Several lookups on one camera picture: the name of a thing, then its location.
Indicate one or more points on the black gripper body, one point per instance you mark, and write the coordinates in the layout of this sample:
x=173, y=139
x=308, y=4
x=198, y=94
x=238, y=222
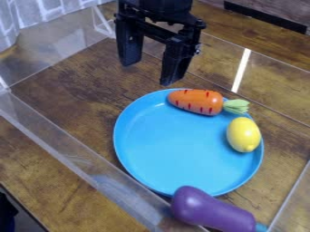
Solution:
x=162, y=19

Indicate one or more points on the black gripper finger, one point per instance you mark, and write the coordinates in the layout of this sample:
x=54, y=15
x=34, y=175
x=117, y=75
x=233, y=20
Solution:
x=130, y=42
x=175, y=60

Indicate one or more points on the orange toy carrot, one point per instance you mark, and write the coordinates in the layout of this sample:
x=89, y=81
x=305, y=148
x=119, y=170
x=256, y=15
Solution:
x=206, y=102

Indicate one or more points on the blue round tray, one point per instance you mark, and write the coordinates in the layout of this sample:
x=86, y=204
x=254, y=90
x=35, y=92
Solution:
x=171, y=148

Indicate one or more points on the white patterned curtain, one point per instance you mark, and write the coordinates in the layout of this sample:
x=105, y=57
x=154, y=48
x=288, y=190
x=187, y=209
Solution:
x=24, y=13

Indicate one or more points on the yellow toy lemon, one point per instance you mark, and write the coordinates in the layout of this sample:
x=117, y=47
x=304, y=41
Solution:
x=244, y=135

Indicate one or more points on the purple toy eggplant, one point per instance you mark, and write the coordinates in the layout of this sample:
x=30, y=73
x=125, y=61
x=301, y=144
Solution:
x=199, y=209

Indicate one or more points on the clear acrylic enclosure wall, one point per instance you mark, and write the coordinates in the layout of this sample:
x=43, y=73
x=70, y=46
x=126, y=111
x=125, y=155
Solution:
x=64, y=89

